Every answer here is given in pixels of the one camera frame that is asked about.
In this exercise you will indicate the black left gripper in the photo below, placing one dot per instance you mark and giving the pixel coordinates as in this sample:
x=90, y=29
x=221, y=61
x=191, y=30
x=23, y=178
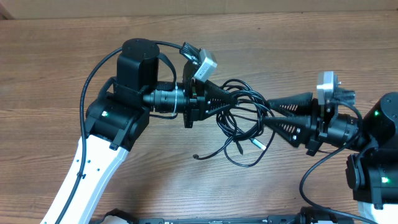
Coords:
x=198, y=104

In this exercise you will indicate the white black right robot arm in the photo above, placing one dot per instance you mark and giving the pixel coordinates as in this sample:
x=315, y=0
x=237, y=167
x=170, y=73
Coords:
x=371, y=170

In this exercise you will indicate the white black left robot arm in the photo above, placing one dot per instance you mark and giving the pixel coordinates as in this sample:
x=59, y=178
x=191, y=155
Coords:
x=121, y=112

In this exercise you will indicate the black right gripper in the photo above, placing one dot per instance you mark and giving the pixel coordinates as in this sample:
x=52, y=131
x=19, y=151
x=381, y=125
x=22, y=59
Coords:
x=306, y=129

